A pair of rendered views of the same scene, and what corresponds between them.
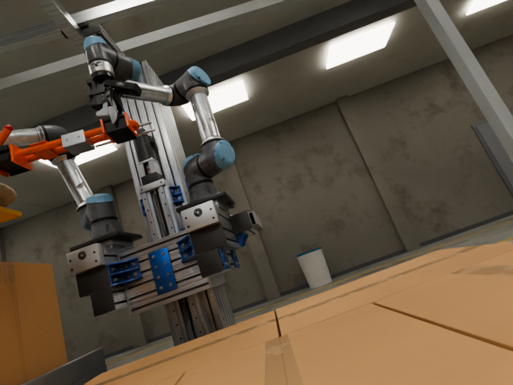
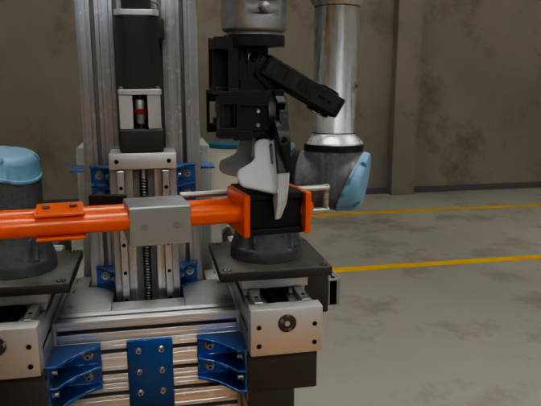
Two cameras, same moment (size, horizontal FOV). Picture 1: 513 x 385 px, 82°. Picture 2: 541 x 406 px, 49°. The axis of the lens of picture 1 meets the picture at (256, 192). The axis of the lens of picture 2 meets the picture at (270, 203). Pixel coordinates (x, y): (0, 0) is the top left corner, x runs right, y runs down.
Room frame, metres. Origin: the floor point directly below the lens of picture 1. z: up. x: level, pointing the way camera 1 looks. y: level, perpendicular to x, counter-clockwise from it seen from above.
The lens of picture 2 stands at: (0.15, 0.51, 1.40)
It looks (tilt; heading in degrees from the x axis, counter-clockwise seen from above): 12 degrees down; 346
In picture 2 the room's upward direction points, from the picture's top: straight up
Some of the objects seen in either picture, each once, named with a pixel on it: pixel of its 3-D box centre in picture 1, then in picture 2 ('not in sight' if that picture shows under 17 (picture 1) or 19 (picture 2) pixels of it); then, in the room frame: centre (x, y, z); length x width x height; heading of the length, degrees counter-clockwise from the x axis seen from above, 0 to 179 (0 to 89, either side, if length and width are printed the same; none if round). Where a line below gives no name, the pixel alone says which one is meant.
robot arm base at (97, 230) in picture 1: (106, 230); (14, 243); (1.33, 0.73, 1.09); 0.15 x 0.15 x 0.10
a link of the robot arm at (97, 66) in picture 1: (101, 72); (254, 17); (0.84, 0.36, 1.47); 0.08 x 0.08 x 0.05
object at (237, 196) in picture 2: (119, 127); (268, 209); (0.83, 0.34, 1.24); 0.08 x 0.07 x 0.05; 96
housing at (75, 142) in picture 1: (78, 142); (156, 219); (0.83, 0.48, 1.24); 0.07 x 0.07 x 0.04; 6
